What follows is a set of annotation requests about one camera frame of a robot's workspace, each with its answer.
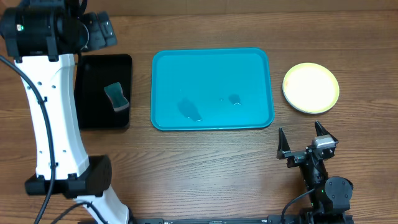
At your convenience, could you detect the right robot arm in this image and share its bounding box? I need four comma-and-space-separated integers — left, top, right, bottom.
277, 121, 354, 223

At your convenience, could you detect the yellow plate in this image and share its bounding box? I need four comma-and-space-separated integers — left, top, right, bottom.
282, 63, 340, 104

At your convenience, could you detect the teal plastic tray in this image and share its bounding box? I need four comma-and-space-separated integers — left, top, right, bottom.
150, 48, 275, 131

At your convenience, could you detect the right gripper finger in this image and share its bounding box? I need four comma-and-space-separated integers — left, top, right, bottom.
315, 120, 338, 143
277, 128, 291, 159

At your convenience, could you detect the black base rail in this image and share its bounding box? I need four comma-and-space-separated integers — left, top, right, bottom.
133, 215, 354, 224

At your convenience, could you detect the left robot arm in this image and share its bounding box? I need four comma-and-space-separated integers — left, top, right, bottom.
1, 0, 134, 223

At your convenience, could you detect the white plate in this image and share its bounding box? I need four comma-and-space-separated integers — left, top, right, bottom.
288, 101, 335, 114

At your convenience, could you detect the black water tray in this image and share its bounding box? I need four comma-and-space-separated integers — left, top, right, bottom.
74, 54, 133, 129

